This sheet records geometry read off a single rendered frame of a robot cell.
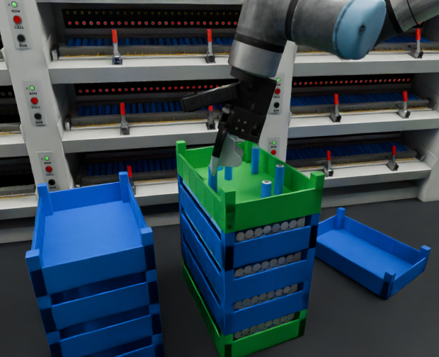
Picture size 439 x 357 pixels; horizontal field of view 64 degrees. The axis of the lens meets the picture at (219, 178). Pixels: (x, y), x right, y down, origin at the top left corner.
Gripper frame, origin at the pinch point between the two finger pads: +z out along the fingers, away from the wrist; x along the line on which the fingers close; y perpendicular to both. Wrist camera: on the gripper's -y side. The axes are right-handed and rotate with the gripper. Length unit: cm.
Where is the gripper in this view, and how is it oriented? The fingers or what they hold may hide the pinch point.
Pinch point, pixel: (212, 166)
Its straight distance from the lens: 71.9
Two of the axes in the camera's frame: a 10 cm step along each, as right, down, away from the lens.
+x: 1.4, -4.0, 9.1
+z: -2.5, 8.7, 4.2
